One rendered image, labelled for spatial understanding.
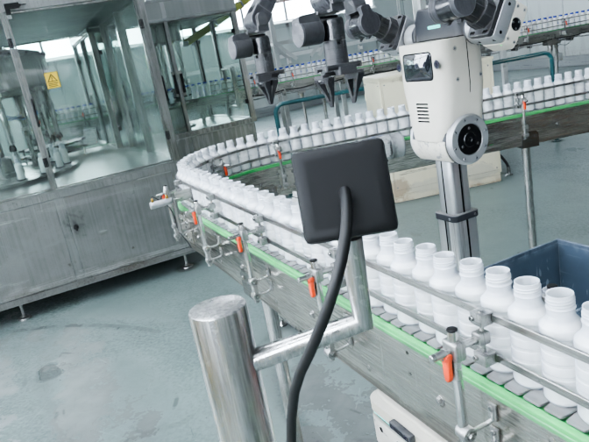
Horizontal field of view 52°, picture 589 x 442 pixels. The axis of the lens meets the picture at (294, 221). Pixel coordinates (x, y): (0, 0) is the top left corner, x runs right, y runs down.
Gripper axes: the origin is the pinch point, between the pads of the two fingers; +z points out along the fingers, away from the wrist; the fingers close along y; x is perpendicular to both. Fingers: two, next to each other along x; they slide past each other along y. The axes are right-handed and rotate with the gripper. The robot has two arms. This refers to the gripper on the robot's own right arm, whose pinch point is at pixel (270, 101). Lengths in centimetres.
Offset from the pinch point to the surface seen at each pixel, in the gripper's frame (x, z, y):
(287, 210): 34.5, 26.0, 15.3
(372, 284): 76, 35, 17
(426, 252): 94, 24, 15
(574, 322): 124, 27, 14
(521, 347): 117, 33, 17
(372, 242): 76, 26, 15
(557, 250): 68, 47, -45
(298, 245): 40, 35, 16
